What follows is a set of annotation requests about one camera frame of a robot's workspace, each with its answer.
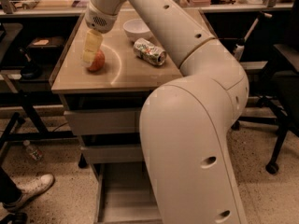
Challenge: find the white handled tool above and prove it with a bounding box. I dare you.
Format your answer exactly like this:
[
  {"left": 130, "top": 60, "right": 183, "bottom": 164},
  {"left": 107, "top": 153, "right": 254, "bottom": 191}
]
[{"left": 233, "top": 11, "right": 273, "bottom": 61}]

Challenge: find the black box on shelf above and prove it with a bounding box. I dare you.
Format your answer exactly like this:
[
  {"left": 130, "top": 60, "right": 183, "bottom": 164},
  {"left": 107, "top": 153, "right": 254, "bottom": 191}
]
[{"left": 27, "top": 36, "right": 64, "bottom": 59}]

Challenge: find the middle drawer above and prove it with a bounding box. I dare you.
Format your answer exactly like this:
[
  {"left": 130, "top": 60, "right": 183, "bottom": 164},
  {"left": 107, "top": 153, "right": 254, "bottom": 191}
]
[{"left": 81, "top": 145, "right": 143, "bottom": 164}]

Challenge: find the white bowl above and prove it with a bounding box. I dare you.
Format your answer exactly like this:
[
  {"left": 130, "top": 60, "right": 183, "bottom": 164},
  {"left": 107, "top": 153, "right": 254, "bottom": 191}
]
[{"left": 123, "top": 19, "right": 152, "bottom": 42}]

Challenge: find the open bottom drawer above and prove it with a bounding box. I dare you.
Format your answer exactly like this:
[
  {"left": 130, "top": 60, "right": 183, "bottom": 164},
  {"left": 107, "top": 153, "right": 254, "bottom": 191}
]
[{"left": 93, "top": 162, "right": 163, "bottom": 224}]

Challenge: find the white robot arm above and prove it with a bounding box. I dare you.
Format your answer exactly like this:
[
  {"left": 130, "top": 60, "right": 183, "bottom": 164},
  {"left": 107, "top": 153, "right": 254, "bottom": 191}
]
[{"left": 85, "top": 0, "right": 249, "bottom": 224}]

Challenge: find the black joystick device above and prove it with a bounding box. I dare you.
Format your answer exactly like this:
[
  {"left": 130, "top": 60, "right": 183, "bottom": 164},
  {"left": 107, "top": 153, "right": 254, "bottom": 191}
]
[{"left": 19, "top": 48, "right": 42, "bottom": 79}]

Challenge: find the red apple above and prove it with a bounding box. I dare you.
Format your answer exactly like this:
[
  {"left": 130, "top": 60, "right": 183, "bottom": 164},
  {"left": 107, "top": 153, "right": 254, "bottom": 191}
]
[{"left": 88, "top": 49, "right": 106, "bottom": 72}]

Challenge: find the grey drawer cabinet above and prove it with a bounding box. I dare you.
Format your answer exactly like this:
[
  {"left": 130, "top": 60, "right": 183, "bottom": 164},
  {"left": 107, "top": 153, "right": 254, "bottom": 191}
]
[{"left": 49, "top": 9, "right": 219, "bottom": 224}]

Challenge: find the plastic water bottle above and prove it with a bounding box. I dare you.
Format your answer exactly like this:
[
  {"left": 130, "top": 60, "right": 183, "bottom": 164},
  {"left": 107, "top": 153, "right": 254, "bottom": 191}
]
[{"left": 23, "top": 140, "right": 43, "bottom": 161}]

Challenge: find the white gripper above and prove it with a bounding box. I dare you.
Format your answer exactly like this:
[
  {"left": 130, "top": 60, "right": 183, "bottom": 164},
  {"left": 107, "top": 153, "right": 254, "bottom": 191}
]
[{"left": 82, "top": 1, "right": 118, "bottom": 68}]

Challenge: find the black office chair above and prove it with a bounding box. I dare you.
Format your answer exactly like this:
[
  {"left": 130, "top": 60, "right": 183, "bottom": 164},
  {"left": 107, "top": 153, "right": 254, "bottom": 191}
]
[{"left": 235, "top": 0, "right": 299, "bottom": 175}]

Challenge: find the crushed soda can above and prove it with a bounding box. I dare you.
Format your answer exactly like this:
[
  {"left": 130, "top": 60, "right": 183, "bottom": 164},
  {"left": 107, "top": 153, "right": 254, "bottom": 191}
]
[{"left": 133, "top": 38, "right": 167, "bottom": 66}]

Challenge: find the white sneaker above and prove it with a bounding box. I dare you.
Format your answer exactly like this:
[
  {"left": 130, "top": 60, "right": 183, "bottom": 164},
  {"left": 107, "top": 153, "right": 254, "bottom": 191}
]
[{"left": 1, "top": 174, "right": 55, "bottom": 212}]

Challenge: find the top drawer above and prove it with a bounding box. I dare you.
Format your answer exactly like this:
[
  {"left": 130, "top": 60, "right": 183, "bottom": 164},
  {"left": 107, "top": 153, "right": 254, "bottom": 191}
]
[{"left": 64, "top": 108, "right": 140, "bottom": 135}]

